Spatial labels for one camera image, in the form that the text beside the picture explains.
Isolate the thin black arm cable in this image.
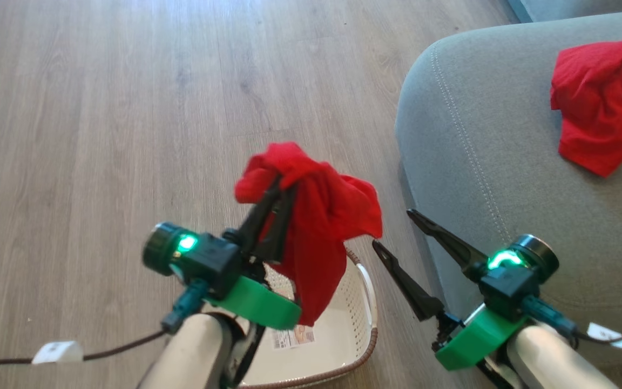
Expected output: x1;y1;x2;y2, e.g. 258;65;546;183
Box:
225;323;266;387

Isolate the red cloth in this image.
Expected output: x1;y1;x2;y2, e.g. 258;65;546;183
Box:
550;37;622;178
234;142;383;326

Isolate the printed paper label sticker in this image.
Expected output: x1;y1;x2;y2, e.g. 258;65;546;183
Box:
272;326;316;350

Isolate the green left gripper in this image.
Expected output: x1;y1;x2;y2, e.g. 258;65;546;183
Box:
203;175;302;331

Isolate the white perforated laundry basket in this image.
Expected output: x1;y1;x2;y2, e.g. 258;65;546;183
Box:
203;246;379;389

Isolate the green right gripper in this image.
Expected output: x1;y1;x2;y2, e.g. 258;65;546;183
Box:
372;209;531;372

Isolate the white cable tag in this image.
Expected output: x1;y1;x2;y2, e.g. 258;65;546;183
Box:
586;323;622;342
31;340;84;364

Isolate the black cable with teal plug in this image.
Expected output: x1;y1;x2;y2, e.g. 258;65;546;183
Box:
522;294;622;368

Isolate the grey fabric sofa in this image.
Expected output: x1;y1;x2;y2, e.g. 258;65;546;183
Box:
395;10;622;389

